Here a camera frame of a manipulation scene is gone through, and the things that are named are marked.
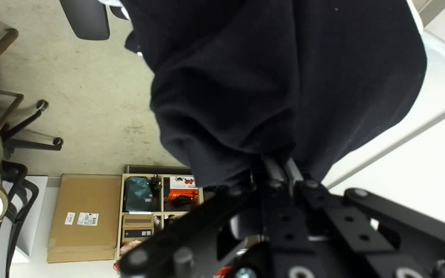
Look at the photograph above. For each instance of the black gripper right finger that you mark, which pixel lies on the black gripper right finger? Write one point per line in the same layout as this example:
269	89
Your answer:
356	216

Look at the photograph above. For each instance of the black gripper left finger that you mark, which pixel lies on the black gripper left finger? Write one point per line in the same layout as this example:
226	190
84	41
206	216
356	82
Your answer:
208	221

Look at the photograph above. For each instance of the black cloth garment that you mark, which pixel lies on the black cloth garment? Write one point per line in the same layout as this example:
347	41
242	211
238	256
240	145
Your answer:
285	82

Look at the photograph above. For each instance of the orange object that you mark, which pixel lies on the orange object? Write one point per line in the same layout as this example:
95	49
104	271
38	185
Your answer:
183	196

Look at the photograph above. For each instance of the teal box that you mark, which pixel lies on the teal box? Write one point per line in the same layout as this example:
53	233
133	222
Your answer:
140	194

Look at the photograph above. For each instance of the flat cardboard box with labels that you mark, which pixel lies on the flat cardboard box with labels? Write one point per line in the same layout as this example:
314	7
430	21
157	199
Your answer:
84	217

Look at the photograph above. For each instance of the white box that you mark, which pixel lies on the white box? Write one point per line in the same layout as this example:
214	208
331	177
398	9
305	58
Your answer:
33	216

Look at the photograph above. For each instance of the chair base with castors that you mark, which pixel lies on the chair base with castors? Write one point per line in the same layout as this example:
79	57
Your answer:
27	128

